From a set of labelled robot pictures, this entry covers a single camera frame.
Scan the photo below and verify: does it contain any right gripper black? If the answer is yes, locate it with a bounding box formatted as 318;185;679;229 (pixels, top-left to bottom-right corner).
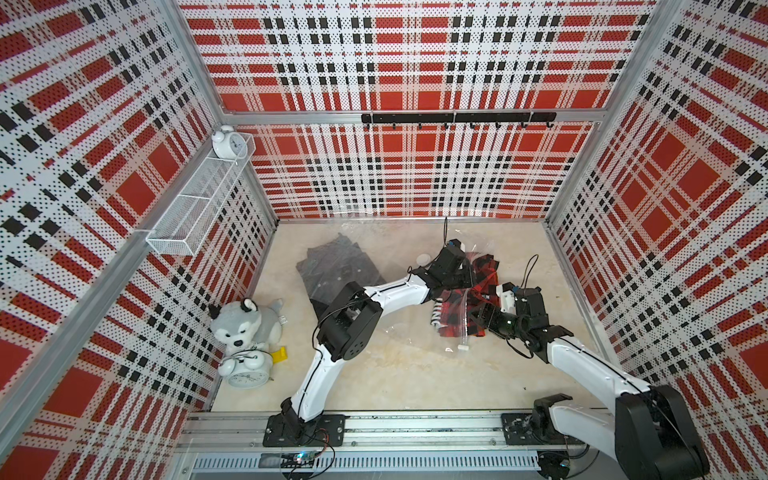
467;302;527;341

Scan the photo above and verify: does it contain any red black plaid shirt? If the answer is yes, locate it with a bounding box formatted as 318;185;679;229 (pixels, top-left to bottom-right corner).
430;252;500;338

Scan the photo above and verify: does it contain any clear plastic vacuum bag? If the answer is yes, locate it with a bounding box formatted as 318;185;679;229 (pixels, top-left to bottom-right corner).
296;219;499;350

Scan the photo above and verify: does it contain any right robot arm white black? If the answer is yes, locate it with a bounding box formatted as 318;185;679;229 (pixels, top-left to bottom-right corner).
466;283;710;479

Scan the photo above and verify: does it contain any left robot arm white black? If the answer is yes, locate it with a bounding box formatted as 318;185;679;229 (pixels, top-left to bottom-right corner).
281;239;473;437

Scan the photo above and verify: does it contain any yellow small block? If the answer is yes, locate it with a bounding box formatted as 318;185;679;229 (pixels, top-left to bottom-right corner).
271;346;288;364

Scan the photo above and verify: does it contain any grey husky plush toy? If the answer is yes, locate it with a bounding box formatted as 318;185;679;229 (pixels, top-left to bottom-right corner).
208;298;285;356

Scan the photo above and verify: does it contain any white alarm clock on floor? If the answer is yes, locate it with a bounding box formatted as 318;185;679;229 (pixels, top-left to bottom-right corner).
218;349;273;389

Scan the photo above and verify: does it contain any white alarm clock on shelf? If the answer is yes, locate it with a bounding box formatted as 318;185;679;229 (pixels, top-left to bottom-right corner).
212;125;247;160

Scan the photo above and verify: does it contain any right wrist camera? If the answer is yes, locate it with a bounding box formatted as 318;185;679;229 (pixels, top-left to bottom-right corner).
497;282;520;314

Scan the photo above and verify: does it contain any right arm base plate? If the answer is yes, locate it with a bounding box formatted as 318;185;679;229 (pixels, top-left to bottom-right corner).
500;411;585;447

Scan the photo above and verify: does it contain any black hook rail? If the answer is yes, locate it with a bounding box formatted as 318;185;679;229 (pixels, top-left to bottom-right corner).
361;111;557;126

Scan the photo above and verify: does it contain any electronics board with cables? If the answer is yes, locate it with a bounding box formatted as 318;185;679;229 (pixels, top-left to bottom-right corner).
258;450;337;479

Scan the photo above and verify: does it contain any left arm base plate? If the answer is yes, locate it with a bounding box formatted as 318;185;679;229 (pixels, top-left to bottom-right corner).
262;414;347;448

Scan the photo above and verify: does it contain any white wire mesh shelf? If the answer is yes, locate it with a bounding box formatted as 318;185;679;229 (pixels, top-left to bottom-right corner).
147;131;255;256

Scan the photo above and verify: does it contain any aluminium mounting rail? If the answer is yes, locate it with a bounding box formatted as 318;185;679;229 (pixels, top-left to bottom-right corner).
177;409;569;453

